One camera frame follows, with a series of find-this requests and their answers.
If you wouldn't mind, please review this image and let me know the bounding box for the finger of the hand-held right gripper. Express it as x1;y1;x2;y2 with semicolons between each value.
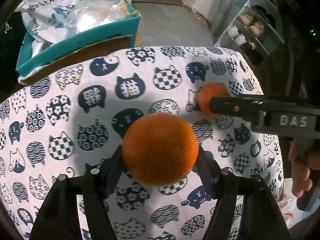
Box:
209;94;254;119

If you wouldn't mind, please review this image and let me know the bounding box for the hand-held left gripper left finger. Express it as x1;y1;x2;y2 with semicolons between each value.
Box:
30;147;128;240

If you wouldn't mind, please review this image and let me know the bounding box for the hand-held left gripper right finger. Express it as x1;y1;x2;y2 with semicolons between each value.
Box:
194;150;292;240

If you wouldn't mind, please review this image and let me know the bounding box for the small orange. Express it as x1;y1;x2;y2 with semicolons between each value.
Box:
197;82;231;117

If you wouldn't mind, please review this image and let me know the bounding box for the person's right hand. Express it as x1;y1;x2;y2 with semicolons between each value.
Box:
287;145;320;198

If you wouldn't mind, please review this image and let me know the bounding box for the white shoe rack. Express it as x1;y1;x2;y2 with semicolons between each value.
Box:
214;0;295;68

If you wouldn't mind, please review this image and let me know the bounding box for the cat print cloth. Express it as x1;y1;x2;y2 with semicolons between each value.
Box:
0;45;285;240

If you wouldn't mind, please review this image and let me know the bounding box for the shoe rack with shoes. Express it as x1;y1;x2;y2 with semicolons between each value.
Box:
231;0;278;53

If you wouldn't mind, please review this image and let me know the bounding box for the pinkish crumpled plastic bag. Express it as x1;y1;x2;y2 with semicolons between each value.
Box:
279;197;304;225

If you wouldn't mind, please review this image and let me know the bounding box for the teal box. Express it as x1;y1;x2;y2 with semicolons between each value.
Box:
15;0;142;77

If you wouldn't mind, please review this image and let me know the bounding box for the black coat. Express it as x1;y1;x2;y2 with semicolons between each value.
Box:
0;11;27;94

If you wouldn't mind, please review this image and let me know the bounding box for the clear plastic bag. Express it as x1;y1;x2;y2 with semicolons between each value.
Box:
65;0;128;34

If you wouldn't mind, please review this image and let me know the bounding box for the white rice bag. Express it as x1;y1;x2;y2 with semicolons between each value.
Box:
21;0;80;42

